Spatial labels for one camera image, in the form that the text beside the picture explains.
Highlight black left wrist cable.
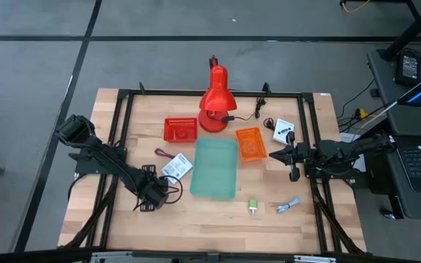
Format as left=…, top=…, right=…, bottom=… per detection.
left=159, top=175, right=184, bottom=205

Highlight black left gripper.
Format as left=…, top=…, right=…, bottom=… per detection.
left=137, top=164, right=170, bottom=213

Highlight dark grey side desk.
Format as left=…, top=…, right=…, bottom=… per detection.
left=366, top=49, right=421, bottom=220

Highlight teal translucent plastic bin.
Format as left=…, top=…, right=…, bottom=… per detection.
left=189, top=137, right=240, bottom=200

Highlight yellow cable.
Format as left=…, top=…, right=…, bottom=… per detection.
left=341, top=0, right=371, bottom=14

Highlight black desk leg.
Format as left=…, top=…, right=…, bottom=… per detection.
left=378, top=0, right=421, bottom=62

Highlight blue and white cable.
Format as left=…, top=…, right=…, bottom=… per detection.
left=276, top=197, right=302, bottom=214

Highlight red plastic basket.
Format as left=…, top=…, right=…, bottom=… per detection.
left=163, top=117, right=199, bottom=143

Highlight orange plastic basket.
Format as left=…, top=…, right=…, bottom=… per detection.
left=235, top=126, right=268, bottom=163

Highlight black lamp power cord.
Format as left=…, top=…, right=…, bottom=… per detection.
left=210, top=96, right=268, bottom=123

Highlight black aluminium table frame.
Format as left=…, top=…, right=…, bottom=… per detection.
left=62, top=82, right=367, bottom=256

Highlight grey metal bracket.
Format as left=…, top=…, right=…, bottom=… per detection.
left=90, top=251, right=134, bottom=263
left=293, top=254, right=338, bottom=263

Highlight maroon cable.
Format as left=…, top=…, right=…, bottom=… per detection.
left=154, top=148, right=176, bottom=160

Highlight white paper sheet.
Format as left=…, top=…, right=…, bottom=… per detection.
left=339, top=131, right=368, bottom=172

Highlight black power adapter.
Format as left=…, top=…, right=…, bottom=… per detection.
left=395, top=50, right=421, bottom=88

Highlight white box with black picture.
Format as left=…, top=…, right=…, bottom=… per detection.
left=272, top=118, right=295, bottom=144

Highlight red desk lamp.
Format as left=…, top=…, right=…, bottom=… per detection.
left=198, top=64, right=238, bottom=133

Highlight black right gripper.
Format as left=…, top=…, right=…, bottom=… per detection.
left=268, top=131, right=317, bottom=183

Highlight black front crossbar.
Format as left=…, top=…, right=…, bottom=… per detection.
left=0, top=247, right=421, bottom=263

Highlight white box with barcode labels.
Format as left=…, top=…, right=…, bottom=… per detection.
left=161, top=152, right=194, bottom=180

